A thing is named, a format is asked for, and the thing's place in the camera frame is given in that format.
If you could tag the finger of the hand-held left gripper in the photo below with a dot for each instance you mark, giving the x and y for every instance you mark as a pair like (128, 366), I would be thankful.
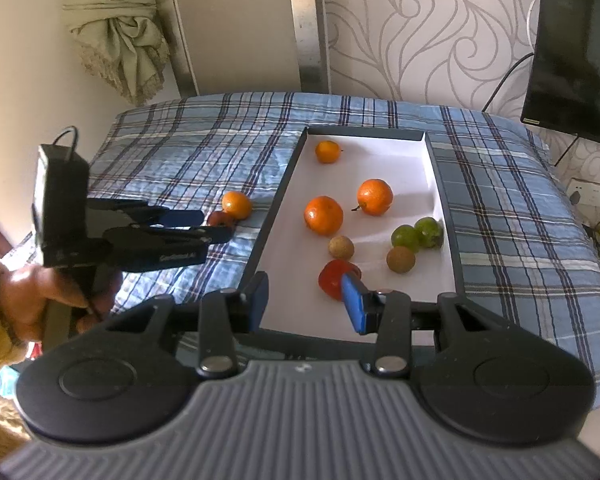
(180, 217)
(219, 233)

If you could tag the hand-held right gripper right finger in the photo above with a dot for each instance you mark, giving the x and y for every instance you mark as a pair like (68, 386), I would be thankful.
(352, 305)

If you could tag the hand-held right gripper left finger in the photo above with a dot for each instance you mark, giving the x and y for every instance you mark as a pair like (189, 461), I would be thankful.
(260, 300)

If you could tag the red tomato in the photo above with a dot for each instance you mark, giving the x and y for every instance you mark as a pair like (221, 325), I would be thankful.
(332, 277)
(219, 218)

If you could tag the brown kiwi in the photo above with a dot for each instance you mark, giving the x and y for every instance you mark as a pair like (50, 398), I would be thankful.
(341, 247)
(401, 260)

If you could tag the green citrus fruit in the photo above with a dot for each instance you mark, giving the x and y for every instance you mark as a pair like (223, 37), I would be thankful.
(430, 231)
(405, 238)

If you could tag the grey tray with white inside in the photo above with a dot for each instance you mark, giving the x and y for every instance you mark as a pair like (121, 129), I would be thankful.
(380, 160)

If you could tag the person's left hand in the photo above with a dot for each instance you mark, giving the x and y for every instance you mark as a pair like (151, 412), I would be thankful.
(30, 292)

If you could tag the small orange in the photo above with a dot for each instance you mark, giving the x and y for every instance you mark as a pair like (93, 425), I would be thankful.
(328, 152)

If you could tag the beige tied curtain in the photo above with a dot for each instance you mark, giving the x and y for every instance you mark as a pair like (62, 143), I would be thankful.
(117, 30)

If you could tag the blue plaid blanket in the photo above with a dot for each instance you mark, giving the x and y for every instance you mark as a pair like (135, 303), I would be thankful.
(505, 210)

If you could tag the black flat television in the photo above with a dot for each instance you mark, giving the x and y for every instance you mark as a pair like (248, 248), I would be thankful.
(575, 45)

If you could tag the silver metal post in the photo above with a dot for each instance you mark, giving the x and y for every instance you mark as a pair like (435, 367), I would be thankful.
(307, 25)

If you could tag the white wall socket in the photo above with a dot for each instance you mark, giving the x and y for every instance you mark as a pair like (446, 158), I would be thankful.
(585, 191)

